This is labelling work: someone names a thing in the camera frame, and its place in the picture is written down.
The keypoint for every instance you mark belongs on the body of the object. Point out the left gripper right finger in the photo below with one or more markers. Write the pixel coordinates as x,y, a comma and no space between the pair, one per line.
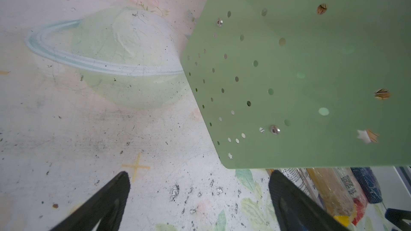
295,211

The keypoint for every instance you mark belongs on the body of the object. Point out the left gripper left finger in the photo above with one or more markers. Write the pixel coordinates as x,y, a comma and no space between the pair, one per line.
103,211

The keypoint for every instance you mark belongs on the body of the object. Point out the clear white-label spaghetti bag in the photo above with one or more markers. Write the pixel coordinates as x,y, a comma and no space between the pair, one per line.
301,178

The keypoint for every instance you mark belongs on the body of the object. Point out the yellow spaghetti bag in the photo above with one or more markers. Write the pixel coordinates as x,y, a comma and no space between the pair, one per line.
338,202

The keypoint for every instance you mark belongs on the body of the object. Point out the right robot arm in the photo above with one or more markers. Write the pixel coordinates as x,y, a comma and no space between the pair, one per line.
400,218

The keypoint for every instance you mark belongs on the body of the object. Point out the green wooden shelf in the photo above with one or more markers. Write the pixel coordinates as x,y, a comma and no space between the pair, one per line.
304,83

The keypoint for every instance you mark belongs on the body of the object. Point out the blue Barilla spaghetti box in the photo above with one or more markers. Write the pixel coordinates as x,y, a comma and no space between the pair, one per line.
368,183

